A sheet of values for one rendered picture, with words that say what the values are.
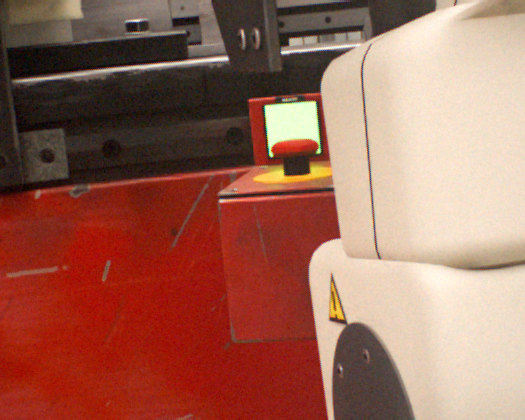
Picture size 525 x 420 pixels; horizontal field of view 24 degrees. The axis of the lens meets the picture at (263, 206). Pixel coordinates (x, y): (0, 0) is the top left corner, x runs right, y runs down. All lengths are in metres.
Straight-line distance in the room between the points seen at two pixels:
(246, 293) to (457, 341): 0.51
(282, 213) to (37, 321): 0.38
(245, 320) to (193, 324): 0.28
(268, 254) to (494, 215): 0.50
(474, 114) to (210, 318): 0.80
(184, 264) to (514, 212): 0.79
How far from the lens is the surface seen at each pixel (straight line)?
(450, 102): 0.45
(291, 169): 0.98
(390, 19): 0.89
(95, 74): 1.20
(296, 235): 0.93
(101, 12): 1.32
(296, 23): 1.57
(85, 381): 1.25
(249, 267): 0.94
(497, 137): 0.45
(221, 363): 1.24
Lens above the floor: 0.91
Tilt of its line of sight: 9 degrees down
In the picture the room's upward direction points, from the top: 6 degrees counter-clockwise
